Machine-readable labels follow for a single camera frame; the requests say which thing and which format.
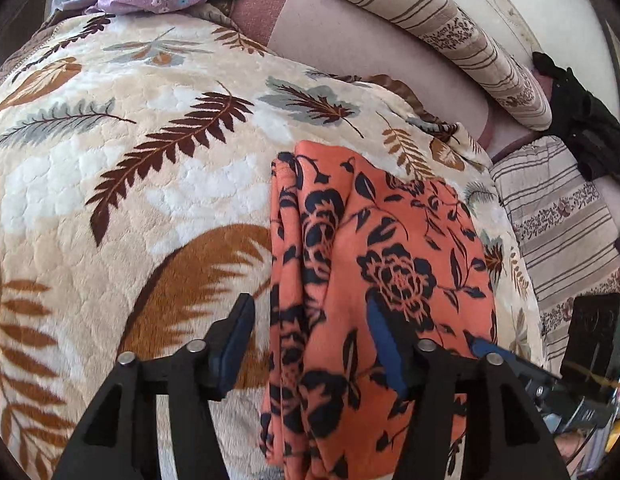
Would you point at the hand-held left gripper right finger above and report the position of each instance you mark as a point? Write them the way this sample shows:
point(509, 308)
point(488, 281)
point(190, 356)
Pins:
point(384, 340)

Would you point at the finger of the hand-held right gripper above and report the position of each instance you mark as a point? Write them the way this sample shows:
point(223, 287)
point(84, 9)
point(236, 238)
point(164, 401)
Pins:
point(489, 346)

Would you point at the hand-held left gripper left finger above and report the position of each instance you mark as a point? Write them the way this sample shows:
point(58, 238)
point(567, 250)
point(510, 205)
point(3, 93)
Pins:
point(235, 345)

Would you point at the orange black floral garment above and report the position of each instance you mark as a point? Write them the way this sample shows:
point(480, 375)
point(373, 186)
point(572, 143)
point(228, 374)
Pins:
point(350, 240)

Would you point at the striped beige flat pillow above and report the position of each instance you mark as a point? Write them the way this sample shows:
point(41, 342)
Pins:
point(554, 210)

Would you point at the black cloth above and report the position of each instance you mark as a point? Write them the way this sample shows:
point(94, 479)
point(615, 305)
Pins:
point(584, 120)

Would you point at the cream leaf print blanket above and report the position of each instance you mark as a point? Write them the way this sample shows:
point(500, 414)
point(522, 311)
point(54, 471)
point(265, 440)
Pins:
point(115, 160)

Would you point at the pink bedsheet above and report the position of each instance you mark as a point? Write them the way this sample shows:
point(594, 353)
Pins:
point(365, 45)

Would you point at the striped beige bolster pillow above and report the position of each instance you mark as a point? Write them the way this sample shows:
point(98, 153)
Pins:
point(429, 10)

